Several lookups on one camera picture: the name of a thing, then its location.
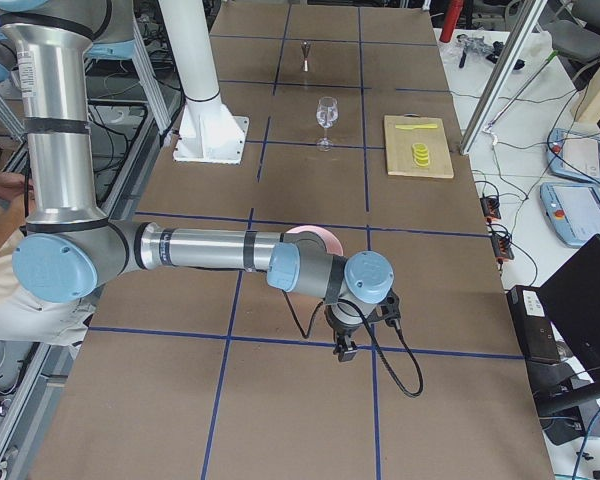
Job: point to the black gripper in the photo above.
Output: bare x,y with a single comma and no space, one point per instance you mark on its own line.
342,334

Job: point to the steel jigger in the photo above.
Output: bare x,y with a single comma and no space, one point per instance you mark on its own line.
305,48

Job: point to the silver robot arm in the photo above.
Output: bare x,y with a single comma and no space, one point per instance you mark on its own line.
72,247

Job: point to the pink bowl of ice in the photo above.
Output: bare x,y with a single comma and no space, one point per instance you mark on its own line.
331,242

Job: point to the clear wine glass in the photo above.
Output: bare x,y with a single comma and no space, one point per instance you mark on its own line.
326,116

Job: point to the black box device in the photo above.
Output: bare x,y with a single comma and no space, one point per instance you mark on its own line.
533,329

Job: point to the lemon slice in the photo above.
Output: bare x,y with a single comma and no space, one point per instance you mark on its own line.
418,151
422,162
419,147
421,156

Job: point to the bamboo cutting board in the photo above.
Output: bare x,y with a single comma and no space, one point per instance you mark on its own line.
398,148

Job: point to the yellow plastic knife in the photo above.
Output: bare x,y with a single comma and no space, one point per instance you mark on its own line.
411,127

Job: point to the black monitor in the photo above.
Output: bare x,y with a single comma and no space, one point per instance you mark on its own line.
571,301

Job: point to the near teach pendant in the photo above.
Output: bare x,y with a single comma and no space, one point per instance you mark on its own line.
573,210

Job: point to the teach pendant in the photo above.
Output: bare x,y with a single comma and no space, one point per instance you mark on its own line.
573,210
574,155

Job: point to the far teach pendant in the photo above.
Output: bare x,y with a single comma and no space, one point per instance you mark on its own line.
574,155

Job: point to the metal rod tool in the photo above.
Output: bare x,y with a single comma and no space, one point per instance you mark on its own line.
488,127

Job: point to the red fire extinguisher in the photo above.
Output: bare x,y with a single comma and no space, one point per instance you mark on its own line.
451,18

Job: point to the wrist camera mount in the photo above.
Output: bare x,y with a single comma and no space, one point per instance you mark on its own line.
390,310

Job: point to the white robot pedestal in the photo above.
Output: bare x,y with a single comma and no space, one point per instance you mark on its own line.
208,132

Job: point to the aluminium frame post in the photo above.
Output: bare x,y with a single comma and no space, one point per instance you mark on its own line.
528,17

